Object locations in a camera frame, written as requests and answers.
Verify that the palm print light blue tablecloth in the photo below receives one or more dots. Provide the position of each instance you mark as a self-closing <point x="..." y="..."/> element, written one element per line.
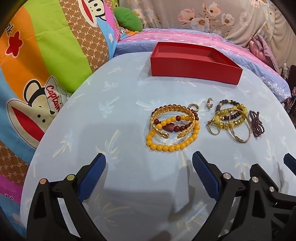
<point x="120" y="115"/>

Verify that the pink crumpled cloth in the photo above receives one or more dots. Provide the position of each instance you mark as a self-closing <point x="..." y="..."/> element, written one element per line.
<point x="262" y="49"/>

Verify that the red cardboard box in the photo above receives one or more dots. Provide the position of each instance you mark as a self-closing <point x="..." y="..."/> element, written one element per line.
<point x="185" y="67"/>

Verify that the dark metal bed frame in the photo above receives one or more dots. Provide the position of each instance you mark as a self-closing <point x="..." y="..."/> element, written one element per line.
<point x="288" y="76"/>

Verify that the green pillow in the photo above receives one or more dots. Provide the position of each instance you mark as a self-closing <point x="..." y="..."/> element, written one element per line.
<point x="128" y="19"/>

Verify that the pink and purple pillow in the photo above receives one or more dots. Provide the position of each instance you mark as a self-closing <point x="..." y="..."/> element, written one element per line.
<point x="185" y="34"/>

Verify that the floral grey cloth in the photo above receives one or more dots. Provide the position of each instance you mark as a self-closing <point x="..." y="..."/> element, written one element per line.
<point x="185" y="16"/>

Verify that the cartoon monkey blanket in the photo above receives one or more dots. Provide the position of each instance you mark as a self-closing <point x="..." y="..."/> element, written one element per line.
<point x="46" y="58"/>

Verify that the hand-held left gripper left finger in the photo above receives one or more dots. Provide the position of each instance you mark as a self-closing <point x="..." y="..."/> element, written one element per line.
<point x="92" y="177"/>

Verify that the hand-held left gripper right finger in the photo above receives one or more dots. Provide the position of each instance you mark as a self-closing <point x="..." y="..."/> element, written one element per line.
<point x="205" y="178"/>

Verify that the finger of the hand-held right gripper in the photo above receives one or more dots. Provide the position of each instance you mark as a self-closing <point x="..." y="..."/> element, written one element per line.
<point x="289" y="160"/>
<point x="281" y="197"/>

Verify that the gold hoop earring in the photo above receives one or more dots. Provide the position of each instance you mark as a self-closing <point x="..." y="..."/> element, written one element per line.
<point x="195" y="108"/>
<point x="208" y="104"/>

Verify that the gold leaf bangle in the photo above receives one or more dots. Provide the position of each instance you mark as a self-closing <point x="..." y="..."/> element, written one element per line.
<point x="172" y="108"/>

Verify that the thin gold bangle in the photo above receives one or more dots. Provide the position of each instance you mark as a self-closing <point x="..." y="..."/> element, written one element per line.
<point x="240" y="139"/>

